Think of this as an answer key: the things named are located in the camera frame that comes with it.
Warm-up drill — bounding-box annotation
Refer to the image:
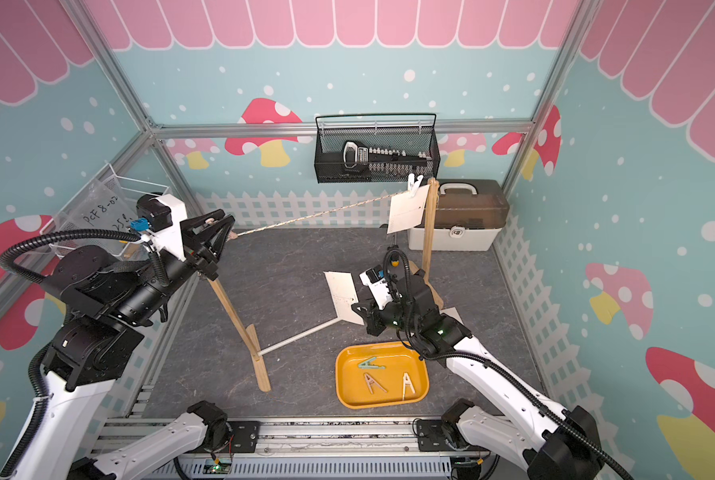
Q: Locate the postcard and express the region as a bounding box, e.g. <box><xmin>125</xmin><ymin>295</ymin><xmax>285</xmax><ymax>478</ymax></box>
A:
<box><xmin>441</xmin><ymin>307</ymin><xmax>463</xmax><ymax>324</ymax></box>
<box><xmin>387</xmin><ymin>185</ymin><xmax>429</xmax><ymax>234</ymax></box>
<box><xmin>325</xmin><ymin>271</ymin><xmax>363</xmax><ymax>325</ymax></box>

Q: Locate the green clothespin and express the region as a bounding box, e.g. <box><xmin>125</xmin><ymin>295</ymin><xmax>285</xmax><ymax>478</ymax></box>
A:
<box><xmin>357</xmin><ymin>356</ymin><xmax>383</xmax><ymax>370</ymax></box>

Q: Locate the white clothespin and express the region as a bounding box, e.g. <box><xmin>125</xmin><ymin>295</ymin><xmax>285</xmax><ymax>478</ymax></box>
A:
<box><xmin>401</xmin><ymin>372</ymin><xmax>415</xmax><ymax>401</ymax></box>
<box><xmin>407</xmin><ymin>174</ymin><xmax>423</xmax><ymax>198</ymax></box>

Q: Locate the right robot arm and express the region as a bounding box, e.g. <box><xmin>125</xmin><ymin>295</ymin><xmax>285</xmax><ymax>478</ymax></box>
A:
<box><xmin>351</xmin><ymin>246</ymin><xmax>631</xmax><ymax>479</ymax></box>

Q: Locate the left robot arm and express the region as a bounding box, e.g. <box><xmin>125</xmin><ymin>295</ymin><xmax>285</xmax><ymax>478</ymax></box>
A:
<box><xmin>0</xmin><ymin>194</ymin><xmax>235</xmax><ymax>479</ymax></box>

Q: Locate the yellow plastic tray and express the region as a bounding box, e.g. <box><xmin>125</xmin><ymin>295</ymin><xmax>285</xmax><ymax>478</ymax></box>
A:
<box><xmin>336</xmin><ymin>342</ymin><xmax>431</xmax><ymax>410</ymax></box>

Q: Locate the wooden clothesline rack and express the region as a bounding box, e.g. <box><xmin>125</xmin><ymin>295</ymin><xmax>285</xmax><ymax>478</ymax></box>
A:
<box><xmin>209</xmin><ymin>178</ymin><xmax>441</xmax><ymax>392</ymax></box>

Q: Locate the brown white toolbox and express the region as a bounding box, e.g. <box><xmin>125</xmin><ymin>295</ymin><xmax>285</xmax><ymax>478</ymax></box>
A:
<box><xmin>433</xmin><ymin>179</ymin><xmax>509</xmax><ymax>252</ymax></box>

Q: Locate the black white tool in basket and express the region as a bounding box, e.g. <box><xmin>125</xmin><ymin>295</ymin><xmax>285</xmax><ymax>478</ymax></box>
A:
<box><xmin>342</xmin><ymin>141</ymin><xmax>435</xmax><ymax>177</ymax></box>

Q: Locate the clear wire wall basket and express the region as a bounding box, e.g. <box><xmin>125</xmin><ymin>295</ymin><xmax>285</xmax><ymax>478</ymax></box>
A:
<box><xmin>39</xmin><ymin>164</ymin><xmax>172</xmax><ymax>261</ymax></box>

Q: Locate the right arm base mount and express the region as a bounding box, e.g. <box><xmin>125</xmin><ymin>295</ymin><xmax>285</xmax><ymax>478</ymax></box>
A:
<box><xmin>411</xmin><ymin>418</ymin><xmax>487</xmax><ymax>453</ymax></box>

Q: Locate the black mesh wall basket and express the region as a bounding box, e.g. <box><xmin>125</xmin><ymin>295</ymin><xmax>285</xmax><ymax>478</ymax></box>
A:
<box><xmin>314</xmin><ymin>113</ymin><xmax>441</xmax><ymax>183</ymax></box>

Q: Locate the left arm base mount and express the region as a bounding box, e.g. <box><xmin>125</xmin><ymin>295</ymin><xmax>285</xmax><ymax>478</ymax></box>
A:
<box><xmin>189</xmin><ymin>420</ymin><xmax>261</xmax><ymax>455</ymax></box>

